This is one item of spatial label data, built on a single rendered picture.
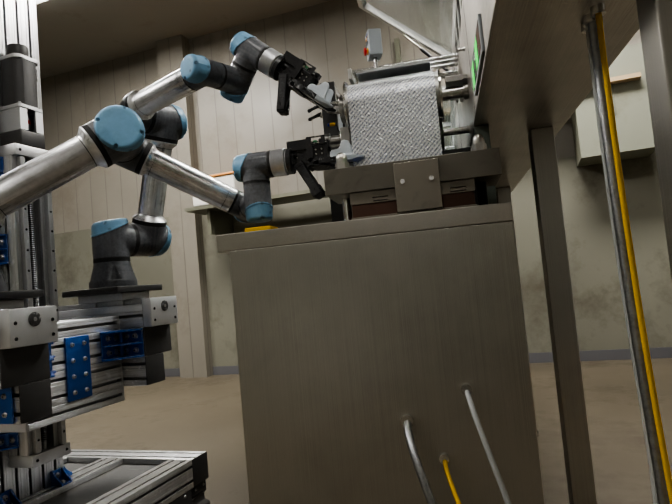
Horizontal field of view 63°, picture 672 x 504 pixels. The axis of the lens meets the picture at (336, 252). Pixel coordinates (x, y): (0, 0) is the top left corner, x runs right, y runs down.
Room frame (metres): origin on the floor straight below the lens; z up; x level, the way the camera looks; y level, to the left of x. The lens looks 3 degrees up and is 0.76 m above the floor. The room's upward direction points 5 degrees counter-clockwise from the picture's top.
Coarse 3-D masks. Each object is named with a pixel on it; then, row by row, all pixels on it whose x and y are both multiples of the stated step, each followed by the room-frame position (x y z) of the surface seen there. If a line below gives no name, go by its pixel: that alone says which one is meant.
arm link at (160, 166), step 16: (144, 144) 1.49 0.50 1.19; (144, 160) 1.49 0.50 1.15; (160, 160) 1.51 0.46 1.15; (176, 160) 1.54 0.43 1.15; (160, 176) 1.53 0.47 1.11; (176, 176) 1.53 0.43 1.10; (192, 176) 1.54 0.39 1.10; (208, 176) 1.57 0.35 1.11; (192, 192) 1.56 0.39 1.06; (208, 192) 1.56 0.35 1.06; (224, 192) 1.58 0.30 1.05; (240, 192) 1.61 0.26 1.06; (224, 208) 1.60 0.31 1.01
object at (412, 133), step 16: (384, 112) 1.45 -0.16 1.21; (400, 112) 1.44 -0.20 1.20; (416, 112) 1.43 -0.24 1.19; (432, 112) 1.42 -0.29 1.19; (352, 128) 1.46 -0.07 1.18; (368, 128) 1.46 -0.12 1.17; (384, 128) 1.45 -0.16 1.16; (400, 128) 1.44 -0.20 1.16; (416, 128) 1.43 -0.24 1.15; (432, 128) 1.42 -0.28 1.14; (352, 144) 1.46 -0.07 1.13; (368, 144) 1.46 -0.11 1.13; (384, 144) 1.45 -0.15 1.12; (400, 144) 1.44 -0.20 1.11; (416, 144) 1.43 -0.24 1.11; (432, 144) 1.42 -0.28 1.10; (368, 160) 1.46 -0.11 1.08; (384, 160) 1.45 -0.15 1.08
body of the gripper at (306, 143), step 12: (288, 144) 1.48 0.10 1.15; (300, 144) 1.48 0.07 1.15; (312, 144) 1.45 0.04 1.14; (324, 144) 1.46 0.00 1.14; (288, 156) 1.47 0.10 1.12; (300, 156) 1.48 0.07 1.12; (312, 156) 1.45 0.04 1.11; (324, 156) 1.45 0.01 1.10; (288, 168) 1.48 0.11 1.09; (312, 168) 1.48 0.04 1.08; (324, 168) 1.49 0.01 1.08
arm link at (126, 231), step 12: (96, 228) 1.79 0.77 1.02; (108, 228) 1.79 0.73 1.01; (120, 228) 1.81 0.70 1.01; (132, 228) 1.86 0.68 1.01; (96, 240) 1.79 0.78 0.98; (108, 240) 1.79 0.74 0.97; (120, 240) 1.81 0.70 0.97; (132, 240) 1.85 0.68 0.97; (96, 252) 1.79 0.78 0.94; (108, 252) 1.79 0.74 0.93; (120, 252) 1.81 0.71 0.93; (132, 252) 1.87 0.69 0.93
